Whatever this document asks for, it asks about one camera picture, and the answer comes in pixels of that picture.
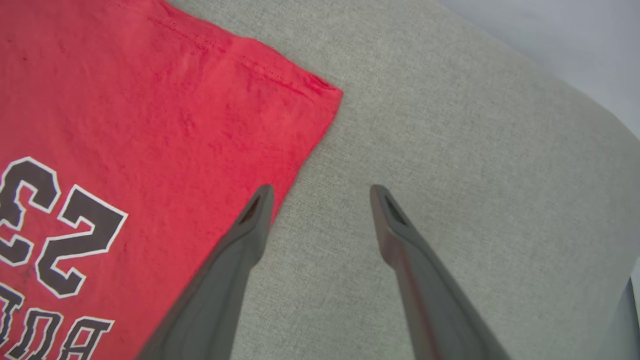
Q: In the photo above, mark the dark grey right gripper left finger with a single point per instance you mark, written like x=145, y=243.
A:
x=215, y=300

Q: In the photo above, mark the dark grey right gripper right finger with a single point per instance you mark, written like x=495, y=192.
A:
x=435, y=300

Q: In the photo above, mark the red and white basketball jersey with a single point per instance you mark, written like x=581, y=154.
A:
x=140, y=125

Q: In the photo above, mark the grey fabric sofa cushion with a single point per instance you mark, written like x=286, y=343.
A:
x=475, y=150

